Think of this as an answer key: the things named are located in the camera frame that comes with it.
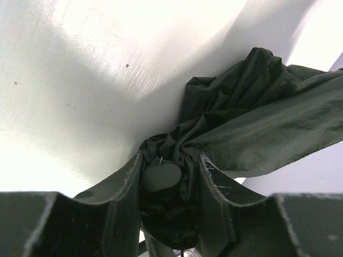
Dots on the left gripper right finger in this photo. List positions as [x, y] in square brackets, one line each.
[237, 221]

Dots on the black folding umbrella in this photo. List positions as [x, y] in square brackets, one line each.
[258, 116]

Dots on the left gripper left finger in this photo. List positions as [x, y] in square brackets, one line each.
[100, 221]

